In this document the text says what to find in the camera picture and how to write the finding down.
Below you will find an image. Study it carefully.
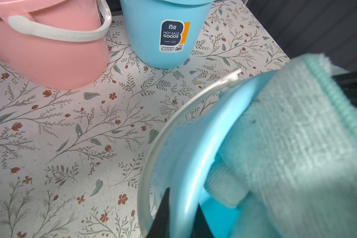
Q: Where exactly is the pink plastic bucket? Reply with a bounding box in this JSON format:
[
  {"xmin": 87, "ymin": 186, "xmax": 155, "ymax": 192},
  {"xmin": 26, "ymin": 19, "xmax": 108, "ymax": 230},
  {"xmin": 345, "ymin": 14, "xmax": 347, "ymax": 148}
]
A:
[{"xmin": 0, "ymin": 1, "xmax": 112, "ymax": 90}]

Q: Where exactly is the floral patterned table mat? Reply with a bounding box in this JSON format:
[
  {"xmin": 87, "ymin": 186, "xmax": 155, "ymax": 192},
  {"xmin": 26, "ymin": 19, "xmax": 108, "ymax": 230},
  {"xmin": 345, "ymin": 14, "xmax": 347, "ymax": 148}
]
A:
[{"xmin": 0, "ymin": 1, "xmax": 289, "ymax": 238}]

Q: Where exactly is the teal plastic bucket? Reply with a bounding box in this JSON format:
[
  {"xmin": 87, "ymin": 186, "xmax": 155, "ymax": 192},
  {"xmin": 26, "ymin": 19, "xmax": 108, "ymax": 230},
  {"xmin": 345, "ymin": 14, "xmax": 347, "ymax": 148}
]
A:
[
  {"xmin": 137, "ymin": 70, "xmax": 290, "ymax": 238},
  {"xmin": 121, "ymin": 0, "xmax": 213, "ymax": 69}
]

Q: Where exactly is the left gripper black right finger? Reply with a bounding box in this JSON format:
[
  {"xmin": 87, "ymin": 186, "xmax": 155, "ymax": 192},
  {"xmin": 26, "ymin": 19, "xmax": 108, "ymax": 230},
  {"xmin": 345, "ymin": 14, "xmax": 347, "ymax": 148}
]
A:
[{"xmin": 191, "ymin": 205, "xmax": 214, "ymax": 238}]

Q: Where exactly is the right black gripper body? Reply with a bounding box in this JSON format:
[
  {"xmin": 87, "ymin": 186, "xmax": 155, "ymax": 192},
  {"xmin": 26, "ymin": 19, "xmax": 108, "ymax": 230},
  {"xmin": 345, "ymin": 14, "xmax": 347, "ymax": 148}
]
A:
[{"xmin": 333, "ymin": 71, "xmax": 357, "ymax": 107}]

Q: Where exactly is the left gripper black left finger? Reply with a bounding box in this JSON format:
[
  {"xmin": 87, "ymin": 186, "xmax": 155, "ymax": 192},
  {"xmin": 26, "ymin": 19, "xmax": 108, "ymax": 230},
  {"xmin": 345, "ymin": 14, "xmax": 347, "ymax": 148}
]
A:
[{"xmin": 147, "ymin": 188, "xmax": 170, "ymax": 238}]

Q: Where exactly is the mint green microfiber cloth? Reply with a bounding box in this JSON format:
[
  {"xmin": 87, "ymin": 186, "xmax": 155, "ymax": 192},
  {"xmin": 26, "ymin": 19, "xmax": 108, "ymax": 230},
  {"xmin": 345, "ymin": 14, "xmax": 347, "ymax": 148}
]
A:
[{"xmin": 205, "ymin": 54, "xmax": 357, "ymax": 238}]

